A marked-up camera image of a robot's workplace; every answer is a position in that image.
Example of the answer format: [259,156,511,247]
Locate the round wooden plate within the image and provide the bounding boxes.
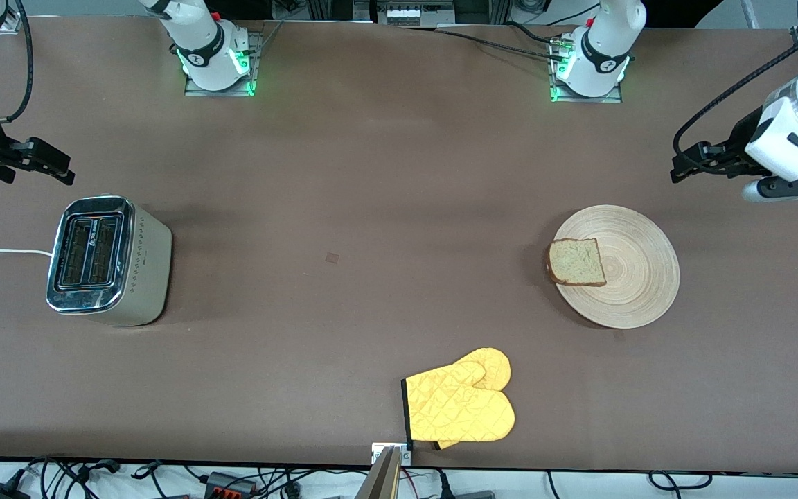
[550,204,681,329]

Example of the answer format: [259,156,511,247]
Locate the brown bread slice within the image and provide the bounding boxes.
[546,238,608,287]

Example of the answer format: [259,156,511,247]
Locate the silver two-slot toaster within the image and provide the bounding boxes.
[46,195,173,327]

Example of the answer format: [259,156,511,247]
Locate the grey power strip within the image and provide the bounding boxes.
[375,0,456,27]

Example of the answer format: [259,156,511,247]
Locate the yellow quilted oven mitt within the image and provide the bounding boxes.
[401,347,516,450]

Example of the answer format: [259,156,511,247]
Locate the red and black connector block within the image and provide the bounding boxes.
[204,471,258,499]

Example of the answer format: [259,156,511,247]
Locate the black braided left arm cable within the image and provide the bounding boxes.
[673,28,798,174]

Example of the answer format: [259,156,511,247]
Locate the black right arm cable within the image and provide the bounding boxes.
[0,0,34,127]

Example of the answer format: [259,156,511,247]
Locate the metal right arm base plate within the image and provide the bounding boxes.
[184,31,262,97]

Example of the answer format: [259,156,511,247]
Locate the black table cable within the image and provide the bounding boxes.
[436,26,566,60]

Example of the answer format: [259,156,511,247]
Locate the black cable connector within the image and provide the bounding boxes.
[75,459,121,483]

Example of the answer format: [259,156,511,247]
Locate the white metal bracket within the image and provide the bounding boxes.
[371,442,412,466]

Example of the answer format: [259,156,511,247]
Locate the aluminium profile post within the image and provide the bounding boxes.
[354,446,403,499]

